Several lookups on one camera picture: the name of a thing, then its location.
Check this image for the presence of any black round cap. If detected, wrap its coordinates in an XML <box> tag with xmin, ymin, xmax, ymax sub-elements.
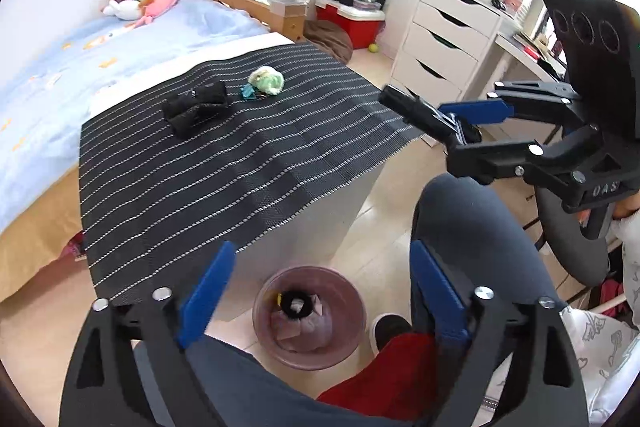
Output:
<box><xmin>278</xmin><ymin>289</ymin><xmax>314</xmax><ymax>320</ymax></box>

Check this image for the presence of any green white wrapper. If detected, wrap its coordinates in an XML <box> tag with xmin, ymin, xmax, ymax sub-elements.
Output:
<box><xmin>248</xmin><ymin>66</ymin><xmax>284</xmax><ymax>96</ymax></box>

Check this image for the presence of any black fabric band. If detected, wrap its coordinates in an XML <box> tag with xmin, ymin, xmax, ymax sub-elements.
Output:
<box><xmin>162</xmin><ymin>81</ymin><xmax>230</xmax><ymax>140</ymax></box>

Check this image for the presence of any pink trash bin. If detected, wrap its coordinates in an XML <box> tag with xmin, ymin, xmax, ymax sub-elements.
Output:
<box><xmin>252</xmin><ymin>265</ymin><xmax>367</xmax><ymax>371</ymax></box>

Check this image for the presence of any person's right hand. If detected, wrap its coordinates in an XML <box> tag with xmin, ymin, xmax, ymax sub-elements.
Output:
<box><xmin>578</xmin><ymin>194</ymin><xmax>640</xmax><ymax>223</ymax></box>

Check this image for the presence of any red slipper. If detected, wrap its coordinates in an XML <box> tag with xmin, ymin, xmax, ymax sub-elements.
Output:
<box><xmin>317</xmin><ymin>333</ymin><xmax>438</xmax><ymax>421</ymax></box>

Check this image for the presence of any white drawer cabinet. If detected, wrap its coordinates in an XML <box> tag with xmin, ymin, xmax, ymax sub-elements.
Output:
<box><xmin>390</xmin><ymin>0</ymin><xmax>506</xmax><ymax>105</ymax></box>

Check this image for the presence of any red storage box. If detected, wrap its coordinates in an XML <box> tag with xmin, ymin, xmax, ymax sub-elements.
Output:
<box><xmin>314</xmin><ymin>0</ymin><xmax>385</xmax><ymax>49</ymax></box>

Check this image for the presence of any brown floor cushion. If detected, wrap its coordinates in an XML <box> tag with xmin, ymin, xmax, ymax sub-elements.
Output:
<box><xmin>303</xmin><ymin>20</ymin><xmax>354</xmax><ymax>64</ymax></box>

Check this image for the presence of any black white-striped mat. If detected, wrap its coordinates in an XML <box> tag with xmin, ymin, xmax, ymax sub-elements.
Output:
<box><xmin>79</xmin><ymin>43</ymin><xmax>418</xmax><ymax>303</ymax></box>

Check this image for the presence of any teal binder clip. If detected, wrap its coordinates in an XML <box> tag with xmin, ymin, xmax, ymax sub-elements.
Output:
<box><xmin>241</xmin><ymin>83</ymin><xmax>259</xmax><ymax>101</ymax></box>

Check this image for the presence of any bed with blue blanket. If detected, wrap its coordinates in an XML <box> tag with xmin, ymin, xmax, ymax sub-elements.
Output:
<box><xmin>1</xmin><ymin>0</ymin><xmax>284</xmax><ymax>298</ymax></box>

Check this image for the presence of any white plush toy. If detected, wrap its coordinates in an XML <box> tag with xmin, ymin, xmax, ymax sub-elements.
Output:
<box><xmin>102</xmin><ymin>0</ymin><xmax>142</xmax><ymax>22</ymax></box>

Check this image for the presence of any pink plush toy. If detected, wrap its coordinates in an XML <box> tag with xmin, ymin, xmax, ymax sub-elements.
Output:
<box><xmin>126</xmin><ymin>0</ymin><xmax>178</xmax><ymax>28</ymax></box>

